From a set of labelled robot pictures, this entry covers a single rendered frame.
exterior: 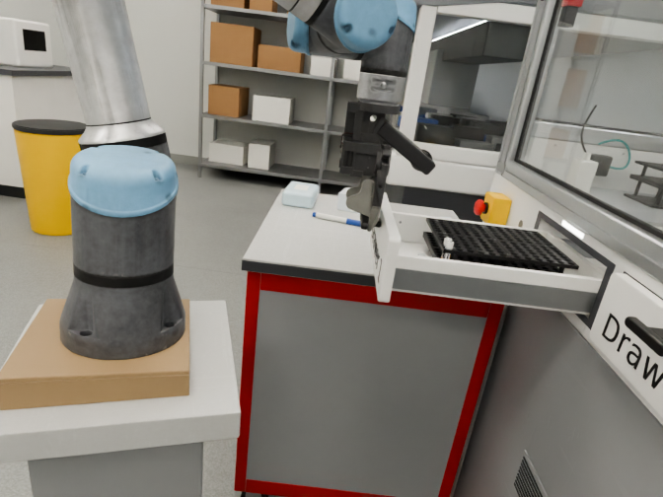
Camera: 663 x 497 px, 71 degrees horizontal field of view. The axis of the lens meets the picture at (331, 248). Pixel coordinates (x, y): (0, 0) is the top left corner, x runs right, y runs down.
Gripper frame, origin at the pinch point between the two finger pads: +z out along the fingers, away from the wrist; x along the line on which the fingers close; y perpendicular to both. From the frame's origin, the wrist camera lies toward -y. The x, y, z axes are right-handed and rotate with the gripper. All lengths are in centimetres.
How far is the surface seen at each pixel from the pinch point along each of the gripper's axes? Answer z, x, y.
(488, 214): 4.0, -30.4, -30.5
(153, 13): -56, -426, 207
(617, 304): 1.4, 20.5, -33.3
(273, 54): -31, -381, 78
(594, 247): -2.6, 8.0, -35.1
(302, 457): 67, -11, 7
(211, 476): 90, -22, 33
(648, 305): -1.4, 26.0, -33.3
